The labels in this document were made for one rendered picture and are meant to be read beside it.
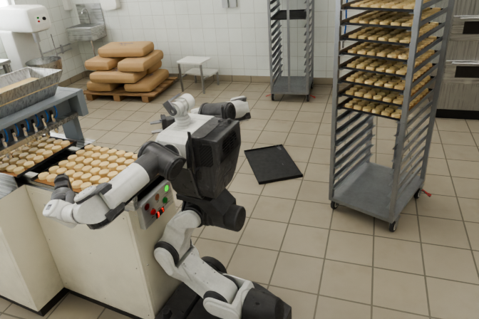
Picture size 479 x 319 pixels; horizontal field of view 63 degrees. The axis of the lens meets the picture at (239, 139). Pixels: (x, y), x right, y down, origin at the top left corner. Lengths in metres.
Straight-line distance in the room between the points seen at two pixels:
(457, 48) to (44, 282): 4.08
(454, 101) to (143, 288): 3.69
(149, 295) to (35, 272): 0.70
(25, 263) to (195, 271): 0.95
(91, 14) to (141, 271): 5.32
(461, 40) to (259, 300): 3.36
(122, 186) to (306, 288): 1.52
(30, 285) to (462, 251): 2.63
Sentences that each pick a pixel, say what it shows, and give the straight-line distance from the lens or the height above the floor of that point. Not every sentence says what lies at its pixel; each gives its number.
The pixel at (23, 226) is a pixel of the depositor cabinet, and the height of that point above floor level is 0.62.
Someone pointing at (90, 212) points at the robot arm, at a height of 1.15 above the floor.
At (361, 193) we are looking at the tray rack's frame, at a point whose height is 0.15.
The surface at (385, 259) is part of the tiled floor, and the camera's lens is 2.78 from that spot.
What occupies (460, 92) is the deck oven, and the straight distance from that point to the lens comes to 4.70.
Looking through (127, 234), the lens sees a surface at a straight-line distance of 1.96.
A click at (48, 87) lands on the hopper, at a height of 1.24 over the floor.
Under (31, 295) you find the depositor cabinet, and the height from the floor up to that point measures 0.21.
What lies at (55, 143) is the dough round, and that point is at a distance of 2.51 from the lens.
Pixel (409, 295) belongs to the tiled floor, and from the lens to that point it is 2.61.
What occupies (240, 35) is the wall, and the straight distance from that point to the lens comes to 5.77.
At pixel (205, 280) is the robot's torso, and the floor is 0.39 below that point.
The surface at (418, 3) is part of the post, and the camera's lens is 2.30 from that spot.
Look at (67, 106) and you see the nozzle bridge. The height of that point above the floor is 1.09.
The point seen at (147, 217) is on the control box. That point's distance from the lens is 1.93.
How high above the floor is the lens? 1.88
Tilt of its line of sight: 27 degrees down
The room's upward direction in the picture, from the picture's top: 5 degrees counter-clockwise
